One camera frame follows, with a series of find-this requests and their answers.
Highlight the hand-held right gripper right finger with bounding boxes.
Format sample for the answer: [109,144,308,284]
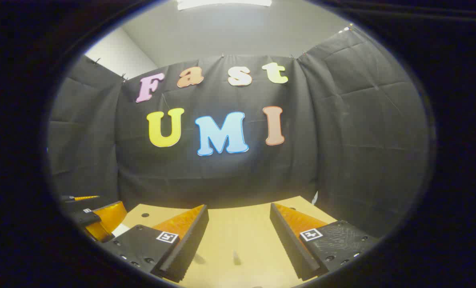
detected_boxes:
[270,202,379,281]

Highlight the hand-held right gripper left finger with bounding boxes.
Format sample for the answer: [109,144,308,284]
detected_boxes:
[101,204,210,283]

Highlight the black backdrop cloth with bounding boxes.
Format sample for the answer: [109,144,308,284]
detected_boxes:
[48,25,430,240]

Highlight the ceiling light panel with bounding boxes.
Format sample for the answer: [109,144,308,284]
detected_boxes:
[177,0,272,11]

